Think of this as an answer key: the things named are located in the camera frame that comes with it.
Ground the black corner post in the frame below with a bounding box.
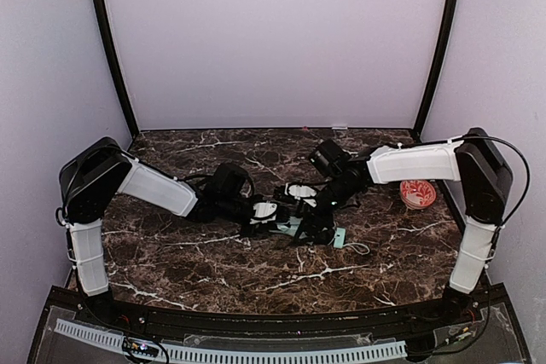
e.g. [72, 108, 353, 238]
[412, 0, 457, 140]
[92, 0, 140, 139]

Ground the black left corner post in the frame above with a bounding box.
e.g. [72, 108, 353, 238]
[92, 0, 140, 139]

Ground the black and mint umbrella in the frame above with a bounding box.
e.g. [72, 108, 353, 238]
[267, 217, 370, 256]

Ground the black right corner post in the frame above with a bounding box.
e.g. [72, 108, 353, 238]
[412, 0, 457, 140]

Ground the orange patterned ceramic bowl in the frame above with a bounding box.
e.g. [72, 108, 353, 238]
[399, 180, 437, 210]

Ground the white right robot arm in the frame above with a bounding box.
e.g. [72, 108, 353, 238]
[274, 127, 514, 294]

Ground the grey slotted cable duct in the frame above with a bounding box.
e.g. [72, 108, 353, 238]
[54, 319, 407, 363]

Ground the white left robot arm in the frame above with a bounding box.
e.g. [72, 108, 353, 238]
[55, 137, 290, 298]

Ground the black front table rail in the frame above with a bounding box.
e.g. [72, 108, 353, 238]
[46, 286, 508, 342]

